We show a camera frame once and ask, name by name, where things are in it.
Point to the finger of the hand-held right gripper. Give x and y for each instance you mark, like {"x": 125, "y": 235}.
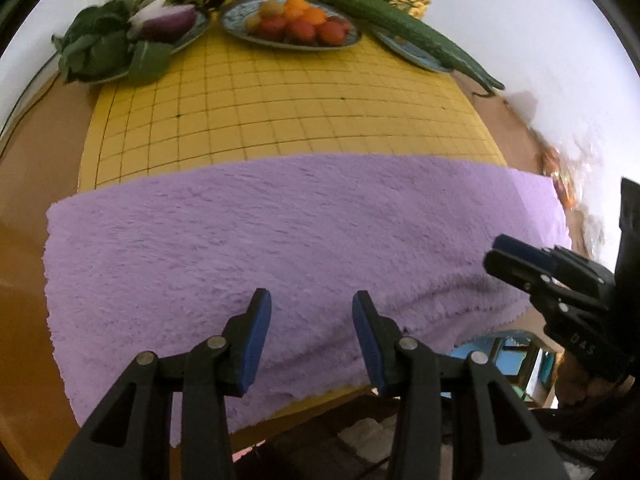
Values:
{"x": 510, "y": 270}
{"x": 522, "y": 250}

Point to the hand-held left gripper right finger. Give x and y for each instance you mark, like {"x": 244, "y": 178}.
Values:
{"x": 367, "y": 350}

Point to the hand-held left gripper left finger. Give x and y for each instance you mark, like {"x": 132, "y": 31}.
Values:
{"x": 257, "y": 340}

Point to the group of red fruits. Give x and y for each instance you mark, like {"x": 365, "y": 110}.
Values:
{"x": 332, "y": 33}

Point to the red pomegranate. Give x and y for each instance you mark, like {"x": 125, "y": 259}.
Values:
{"x": 272, "y": 27}
{"x": 300, "y": 32}

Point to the orange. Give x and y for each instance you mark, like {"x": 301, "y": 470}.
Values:
{"x": 295, "y": 4}
{"x": 314, "y": 15}

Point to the tan longan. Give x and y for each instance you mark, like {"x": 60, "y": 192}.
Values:
{"x": 270, "y": 6}
{"x": 252, "y": 22}

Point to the large blue patterned plate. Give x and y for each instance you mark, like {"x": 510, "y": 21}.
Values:
{"x": 233, "y": 19}

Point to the person's right hand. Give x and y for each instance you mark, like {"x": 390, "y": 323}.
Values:
{"x": 575, "y": 385}

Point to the crumpled orange plastic wrapper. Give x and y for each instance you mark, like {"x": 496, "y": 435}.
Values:
{"x": 560, "y": 175}

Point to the white cloth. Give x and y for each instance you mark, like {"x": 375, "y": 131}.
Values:
{"x": 367, "y": 435}

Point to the purple fluffy towel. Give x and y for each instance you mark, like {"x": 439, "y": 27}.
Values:
{"x": 300, "y": 235}

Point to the yellow grid game board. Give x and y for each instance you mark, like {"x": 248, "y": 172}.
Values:
{"x": 300, "y": 110}

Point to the long green cucumber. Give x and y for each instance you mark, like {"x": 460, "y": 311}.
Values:
{"x": 400, "y": 22}

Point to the halved red onion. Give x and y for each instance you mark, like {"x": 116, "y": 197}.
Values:
{"x": 167, "y": 22}

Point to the dark green leafy vegetable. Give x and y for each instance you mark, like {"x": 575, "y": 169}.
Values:
{"x": 95, "y": 40}

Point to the blue furniture frame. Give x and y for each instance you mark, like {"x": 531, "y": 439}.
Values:
{"x": 515, "y": 360}

